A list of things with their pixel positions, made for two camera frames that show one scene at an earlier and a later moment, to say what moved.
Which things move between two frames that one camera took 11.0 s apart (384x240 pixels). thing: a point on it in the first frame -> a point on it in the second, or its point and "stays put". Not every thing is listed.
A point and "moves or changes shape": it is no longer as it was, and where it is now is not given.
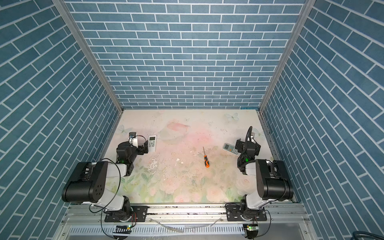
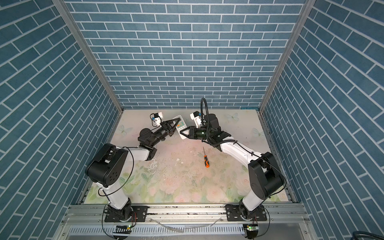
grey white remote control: x=230 y=148 moves or changes shape
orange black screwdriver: x=207 y=163 stays put
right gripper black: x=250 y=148 -> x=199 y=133
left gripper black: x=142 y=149 -> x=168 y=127
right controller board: x=252 y=231 stays put
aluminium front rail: x=184 y=214 stays put
